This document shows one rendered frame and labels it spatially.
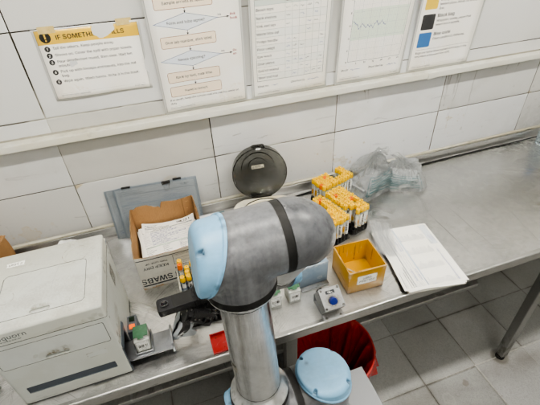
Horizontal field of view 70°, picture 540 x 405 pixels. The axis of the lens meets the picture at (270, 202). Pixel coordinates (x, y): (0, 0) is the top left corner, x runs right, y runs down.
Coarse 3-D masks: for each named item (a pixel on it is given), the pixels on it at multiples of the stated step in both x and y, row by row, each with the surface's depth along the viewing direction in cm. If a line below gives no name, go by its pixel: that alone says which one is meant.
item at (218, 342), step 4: (220, 332) 118; (212, 336) 118; (216, 336) 118; (220, 336) 117; (224, 336) 117; (212, 340) 116; (216, 340) 116; (220, 340) 116; (224, 340) 116; (212, 344) 115; (216, 344) 115; (220, 344) 115; (224, 344) 115; (212, 348) 114; (216, 348) 114; (220, 348) 114; (224, 348) 114; (216, 352) 113; (220, 352) 113
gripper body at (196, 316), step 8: (192, 288) 104; (200, 304) 107; (208, 304) 108; (184, 312) 107; (192, 312) 105; (200, 312) 106; (208, 312) 108; (184, 320) 106; (192, 320) 106; (200, 320) 109; (208, 320) 110
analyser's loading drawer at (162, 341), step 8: (152, 336) 112; (160, 336) 114; (168, 336) 114; (128, 344) 112; (152, 344) 108; (160, 344) 112; (168, 344) 112; (128, 352) 110; (136, 352) 108; (144, 352) 109; (152, 352) 110; (160, 352) 110
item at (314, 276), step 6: (318, 264) 126; (324, 264) 127; (306, 270) 126; (312, 270) 127; (318, 270) 128; (324, 270) 129; (306, 276) 127; (312, 276) 129; (318, 276) 130; (324, 276) 131; (300, 282) 128; (306, 282) 129; (312, 282) 130; (318, 282) 132; (324, 282) 131; (306, 288) 130; (312, 288) 130
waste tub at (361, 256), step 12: (360, 240) 134; (336, 252) 130; (348, 252) 136; (360, 252) 138; (372, 252) 133; (336, 264) 133; (348, 264) 138; (360, 264) 137; (372, 264) 135; (384, 264) 125; (348, 276) 124; (360, 276) 124; (372, 276) 126; (348, 288) 127; (360, 288) 128
